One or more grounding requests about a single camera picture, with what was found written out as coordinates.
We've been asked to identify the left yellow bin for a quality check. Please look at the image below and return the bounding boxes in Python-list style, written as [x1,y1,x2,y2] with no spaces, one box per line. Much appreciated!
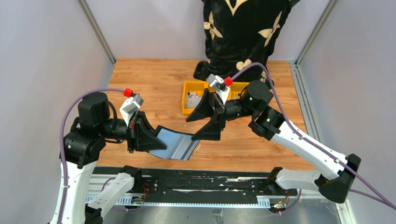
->
[181,81,207,115]

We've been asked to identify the right yellow bin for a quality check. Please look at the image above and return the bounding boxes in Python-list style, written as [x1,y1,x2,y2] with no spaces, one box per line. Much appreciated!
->
[227,82,249,100]

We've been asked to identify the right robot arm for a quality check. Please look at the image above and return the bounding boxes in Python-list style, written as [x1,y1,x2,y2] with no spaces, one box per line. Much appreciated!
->
[186,80,361,203]

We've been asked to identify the black floral blanket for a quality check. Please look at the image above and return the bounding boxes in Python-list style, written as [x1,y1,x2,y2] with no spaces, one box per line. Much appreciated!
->
[193,0,299,81]

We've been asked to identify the silver cards in bin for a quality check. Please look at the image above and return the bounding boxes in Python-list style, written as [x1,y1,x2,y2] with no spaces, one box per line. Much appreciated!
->
[184,92,201,109]

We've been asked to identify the silver striped card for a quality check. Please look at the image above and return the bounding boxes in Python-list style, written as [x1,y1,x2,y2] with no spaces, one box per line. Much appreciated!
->
[170,136,200,161]

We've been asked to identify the purple cable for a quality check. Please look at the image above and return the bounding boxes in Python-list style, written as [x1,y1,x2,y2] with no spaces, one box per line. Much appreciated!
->
[57,88,131,224]
[230,62,396,214]

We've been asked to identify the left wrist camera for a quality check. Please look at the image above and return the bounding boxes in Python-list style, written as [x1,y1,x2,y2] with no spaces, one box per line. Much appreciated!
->
[119,88,144,126]

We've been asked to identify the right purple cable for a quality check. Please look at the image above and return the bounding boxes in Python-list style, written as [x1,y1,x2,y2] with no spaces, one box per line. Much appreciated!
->
[230,62,396,214]

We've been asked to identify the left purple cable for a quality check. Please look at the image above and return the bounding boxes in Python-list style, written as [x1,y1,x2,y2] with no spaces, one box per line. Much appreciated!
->
[57,88,131,224]

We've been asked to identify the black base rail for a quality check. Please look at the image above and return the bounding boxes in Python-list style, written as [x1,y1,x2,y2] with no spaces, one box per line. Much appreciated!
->
[92,167,299,208]

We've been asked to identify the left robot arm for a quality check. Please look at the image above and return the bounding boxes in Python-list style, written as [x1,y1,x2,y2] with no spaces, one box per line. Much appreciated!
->
[51,88,167,224]

